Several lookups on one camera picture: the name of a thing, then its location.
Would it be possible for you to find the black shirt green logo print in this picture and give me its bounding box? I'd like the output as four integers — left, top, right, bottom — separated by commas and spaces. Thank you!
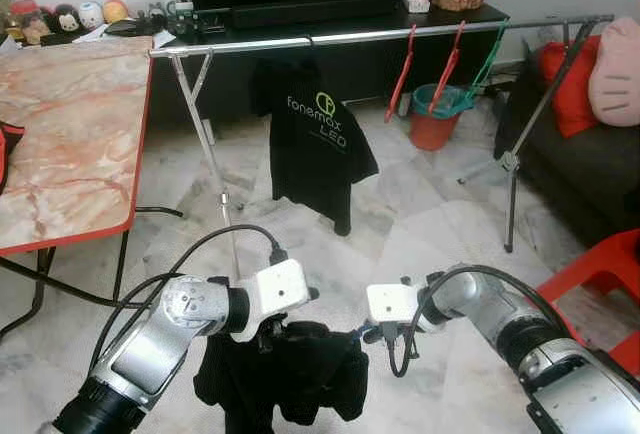
192, 320, 371, 434
248, 54, 381, 238

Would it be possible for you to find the green plastic clothes hanger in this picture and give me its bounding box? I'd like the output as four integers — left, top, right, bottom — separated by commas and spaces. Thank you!
462, 17, 511, 110

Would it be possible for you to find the orange waste bin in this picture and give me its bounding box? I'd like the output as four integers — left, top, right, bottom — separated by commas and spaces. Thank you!
408, 109, 463, 153

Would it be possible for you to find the red plastic stool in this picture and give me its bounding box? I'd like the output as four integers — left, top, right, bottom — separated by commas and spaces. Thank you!
535, 229, 640, 377

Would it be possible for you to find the teal bin liner bag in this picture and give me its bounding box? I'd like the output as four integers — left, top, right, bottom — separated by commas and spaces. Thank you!
410, 82, 479, 121

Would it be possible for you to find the dark grey fabric sofa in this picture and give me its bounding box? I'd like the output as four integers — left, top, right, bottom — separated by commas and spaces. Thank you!
494, 49, 640, 250

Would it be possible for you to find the black television console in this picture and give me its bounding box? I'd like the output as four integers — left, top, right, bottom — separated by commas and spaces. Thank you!
130, 1, 511, 127

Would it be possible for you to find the marble pattern folding table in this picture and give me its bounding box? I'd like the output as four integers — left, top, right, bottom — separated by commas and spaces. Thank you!
0, 36, 154, 340

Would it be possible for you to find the silver metal clothes rack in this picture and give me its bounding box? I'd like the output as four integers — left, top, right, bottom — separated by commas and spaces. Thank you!
148, 14, 617, 255

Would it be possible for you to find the red cushion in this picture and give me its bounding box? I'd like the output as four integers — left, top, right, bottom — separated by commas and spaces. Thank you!
538, 36, 605, 140

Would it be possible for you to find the black shirt red trim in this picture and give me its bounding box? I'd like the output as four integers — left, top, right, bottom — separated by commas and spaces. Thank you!
0, 122, 26, 195

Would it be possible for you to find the pink cat face cushion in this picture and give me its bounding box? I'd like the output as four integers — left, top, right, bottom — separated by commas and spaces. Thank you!
586, 16, 640, 130

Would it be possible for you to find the orange round toy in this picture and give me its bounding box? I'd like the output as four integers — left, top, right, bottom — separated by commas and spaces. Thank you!
102, 0, 131, 25

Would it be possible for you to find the white round toy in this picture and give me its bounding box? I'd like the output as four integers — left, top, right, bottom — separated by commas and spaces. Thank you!
78, 0, 105, 29

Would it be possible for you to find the black mouse plush toy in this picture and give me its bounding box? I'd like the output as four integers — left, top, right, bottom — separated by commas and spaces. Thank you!
50, 2, 83, 35

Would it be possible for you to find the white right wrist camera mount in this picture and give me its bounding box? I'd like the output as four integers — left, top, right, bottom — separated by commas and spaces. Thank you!
365, 282, 421, 327

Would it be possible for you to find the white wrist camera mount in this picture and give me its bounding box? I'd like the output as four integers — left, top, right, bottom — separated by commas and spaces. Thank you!
240, 258, 313, 343
365, 282, 421, 327

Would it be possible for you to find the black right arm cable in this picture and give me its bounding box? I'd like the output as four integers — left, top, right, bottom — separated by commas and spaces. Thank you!
385, 264, 571, 379

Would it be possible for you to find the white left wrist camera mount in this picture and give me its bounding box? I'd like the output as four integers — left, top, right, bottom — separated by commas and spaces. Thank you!
240, 258, 313, 343

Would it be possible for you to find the black power cable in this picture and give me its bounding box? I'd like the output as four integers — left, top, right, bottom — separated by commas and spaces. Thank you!
0, 204, 186, 313

